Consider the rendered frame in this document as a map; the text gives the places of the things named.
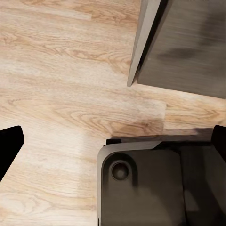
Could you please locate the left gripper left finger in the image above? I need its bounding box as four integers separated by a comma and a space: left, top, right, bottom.
0, 125, 24, 181

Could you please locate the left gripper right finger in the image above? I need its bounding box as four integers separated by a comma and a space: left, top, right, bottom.
211, 125, 226, 163

